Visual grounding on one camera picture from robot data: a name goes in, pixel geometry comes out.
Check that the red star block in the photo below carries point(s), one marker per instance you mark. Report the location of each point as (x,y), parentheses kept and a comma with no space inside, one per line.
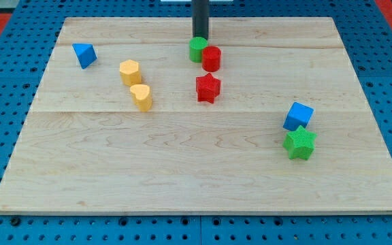
(207,87)

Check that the blue triangular prism block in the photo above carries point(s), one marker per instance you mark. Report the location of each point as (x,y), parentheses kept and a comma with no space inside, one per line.
(85,53)

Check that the blue cube block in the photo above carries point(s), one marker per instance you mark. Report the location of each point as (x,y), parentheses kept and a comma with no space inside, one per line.
(298,115)

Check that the green star block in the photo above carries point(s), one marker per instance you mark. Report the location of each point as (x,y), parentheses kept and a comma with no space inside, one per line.
(299,143)

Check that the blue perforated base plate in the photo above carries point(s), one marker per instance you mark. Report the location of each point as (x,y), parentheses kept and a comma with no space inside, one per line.
(25,47)

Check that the light wooden board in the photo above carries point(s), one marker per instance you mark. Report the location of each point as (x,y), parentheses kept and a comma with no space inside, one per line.
(86,149)

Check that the green cylinder block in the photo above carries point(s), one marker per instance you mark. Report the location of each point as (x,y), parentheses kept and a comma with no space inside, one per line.
(196,46)

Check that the red cylinder block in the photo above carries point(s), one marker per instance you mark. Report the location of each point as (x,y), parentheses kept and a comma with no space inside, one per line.
(211,58)

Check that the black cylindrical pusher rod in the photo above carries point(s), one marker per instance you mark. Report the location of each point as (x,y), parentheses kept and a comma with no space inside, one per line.
(200,18)

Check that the yellow hexagon block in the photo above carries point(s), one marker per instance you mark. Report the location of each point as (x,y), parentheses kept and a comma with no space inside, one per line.
(130,72)

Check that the yellow heart block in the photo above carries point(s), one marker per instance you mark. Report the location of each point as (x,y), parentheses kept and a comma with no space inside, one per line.
(142,96)

